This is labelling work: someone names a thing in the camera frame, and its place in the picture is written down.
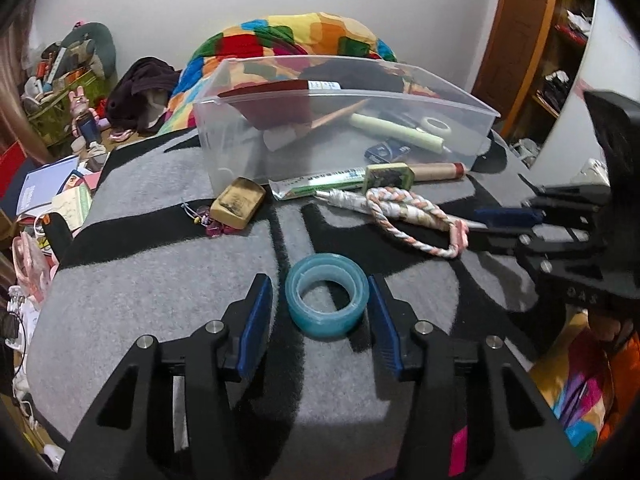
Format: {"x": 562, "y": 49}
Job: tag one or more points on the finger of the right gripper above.
{"x": 500, "y": 242}
{"x": 504, "y": 217}

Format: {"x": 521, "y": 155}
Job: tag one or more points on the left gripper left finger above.
{"x": 164, "y": 412}

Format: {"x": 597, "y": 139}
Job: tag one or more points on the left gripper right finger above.
{"x": 473, "y": 405}

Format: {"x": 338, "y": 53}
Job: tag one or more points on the tan roll with red band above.
{"x": 438, "y": 171}

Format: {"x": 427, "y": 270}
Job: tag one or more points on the pale green Miniso tube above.
{"x": 387, "y": 129}

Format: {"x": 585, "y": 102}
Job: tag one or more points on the white gauze tape roll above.
{"x": 436, "y": 127}

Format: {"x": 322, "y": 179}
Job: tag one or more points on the blue Max staples box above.
{"x": 387, "y": 152}

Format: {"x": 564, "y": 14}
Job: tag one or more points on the blue tape roll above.
{"x": 326, "y": 295}

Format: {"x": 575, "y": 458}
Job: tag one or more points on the white ointment tube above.
{"x": 290, "y": 189}

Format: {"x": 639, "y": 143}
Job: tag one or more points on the gold metal lighter case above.
{"x": 238, "y": 203}

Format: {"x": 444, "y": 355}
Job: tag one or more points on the peach cosmetic tube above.
{"x": 280, "y": 137}

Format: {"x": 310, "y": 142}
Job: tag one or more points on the red envelope packet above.
{"x": 272, "y": 104}

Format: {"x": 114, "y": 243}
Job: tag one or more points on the small green box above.
{"x": 395, "y": 175}

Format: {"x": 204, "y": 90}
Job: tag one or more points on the green glass spray bottle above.
{"x": 320, "y": 85}

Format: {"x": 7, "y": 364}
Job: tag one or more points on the grey black blanket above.
{"x": 315, "y": 409}

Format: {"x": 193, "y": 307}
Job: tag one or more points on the wooden shelf unit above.
{"x": 539, "y": 105}

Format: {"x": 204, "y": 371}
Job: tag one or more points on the black garment on bed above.
{"x": 354, "y": 75}

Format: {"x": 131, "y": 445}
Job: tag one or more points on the wooden door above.
{"x": 517, "y": 37}

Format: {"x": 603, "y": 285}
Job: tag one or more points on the clear plastic storage bin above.
{"x": 233, "y": 148}

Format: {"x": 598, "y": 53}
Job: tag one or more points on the blue notebook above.
{"x": 41, "y": 185}

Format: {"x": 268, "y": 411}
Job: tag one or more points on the colourful patchwork duvet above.
{"x": 275, "y": 35}

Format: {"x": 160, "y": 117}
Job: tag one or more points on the red box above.
{"x": 10, "y": 162}

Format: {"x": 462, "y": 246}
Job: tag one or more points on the pink rabbit toy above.
{"x": 84, "y": 123}

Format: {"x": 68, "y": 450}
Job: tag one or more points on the green storage basket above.
{"x": 50, "y": 116}

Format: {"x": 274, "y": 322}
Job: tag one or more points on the dark purple clothes pile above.
{"x": 139, "y": 99}

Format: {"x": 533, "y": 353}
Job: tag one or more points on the grey green neck pillow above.
{"x": 91, "y": 45}

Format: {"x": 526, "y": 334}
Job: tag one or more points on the beaded keychain charm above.
{"x": 201, "y": 217}

